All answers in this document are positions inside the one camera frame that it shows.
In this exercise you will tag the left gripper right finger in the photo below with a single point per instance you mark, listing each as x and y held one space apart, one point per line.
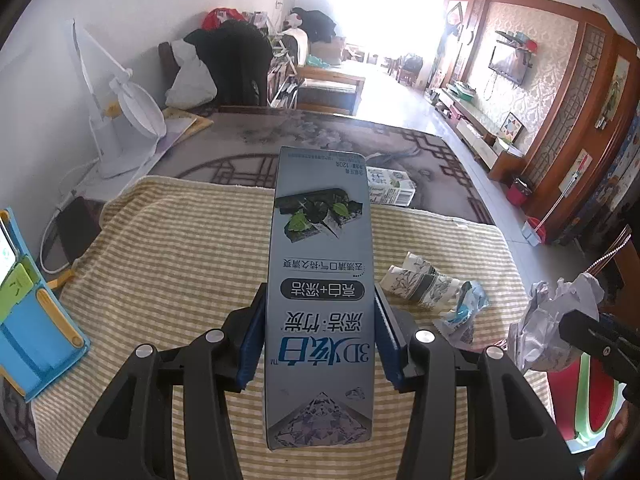
510 433

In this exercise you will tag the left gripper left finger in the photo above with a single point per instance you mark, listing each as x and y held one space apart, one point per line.
128 433

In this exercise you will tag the white paper ball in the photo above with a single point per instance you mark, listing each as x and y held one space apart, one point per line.
534 342

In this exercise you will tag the blue white snack wrapper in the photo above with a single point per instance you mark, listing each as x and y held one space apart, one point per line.
457 327

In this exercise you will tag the white patterned paper cup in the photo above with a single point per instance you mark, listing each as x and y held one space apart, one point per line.
419 282

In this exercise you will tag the white green milk carton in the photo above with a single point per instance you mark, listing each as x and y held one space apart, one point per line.
390 187

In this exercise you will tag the red green trash bin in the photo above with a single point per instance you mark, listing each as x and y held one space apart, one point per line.
585 401

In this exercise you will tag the right hand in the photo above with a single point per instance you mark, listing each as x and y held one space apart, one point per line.
608 448

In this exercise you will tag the wooden carved chair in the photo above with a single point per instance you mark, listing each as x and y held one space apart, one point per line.
626 259

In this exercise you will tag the blue green phone stand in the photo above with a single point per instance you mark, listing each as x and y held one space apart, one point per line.
39 340

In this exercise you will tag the small red floor bin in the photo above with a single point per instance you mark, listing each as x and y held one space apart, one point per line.
519 192

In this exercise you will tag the striped yellow table mat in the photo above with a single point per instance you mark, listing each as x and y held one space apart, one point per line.
174 257

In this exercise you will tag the smartphone with lit screen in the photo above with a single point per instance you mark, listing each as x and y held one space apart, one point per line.
8 253

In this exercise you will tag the low tv cabinet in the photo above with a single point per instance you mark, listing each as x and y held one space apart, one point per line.
503 161

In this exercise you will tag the black tablet on table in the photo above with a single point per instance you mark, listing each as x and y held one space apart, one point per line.
72 232

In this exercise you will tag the grey patterned table cover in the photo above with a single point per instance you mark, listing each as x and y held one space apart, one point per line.
242 145

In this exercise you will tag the white desk fan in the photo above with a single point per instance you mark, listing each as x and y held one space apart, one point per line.
126 129

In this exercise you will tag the white plastic bag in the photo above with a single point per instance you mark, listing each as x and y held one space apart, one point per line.
193 85

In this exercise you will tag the magazine rack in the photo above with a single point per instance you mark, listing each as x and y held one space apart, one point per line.
282 79

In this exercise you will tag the wooden sofa bench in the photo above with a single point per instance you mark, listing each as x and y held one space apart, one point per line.
328 83

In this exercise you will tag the black clothes pile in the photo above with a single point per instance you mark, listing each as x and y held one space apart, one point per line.
238 56

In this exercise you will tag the wall mounted television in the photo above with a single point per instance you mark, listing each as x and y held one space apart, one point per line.
510 62

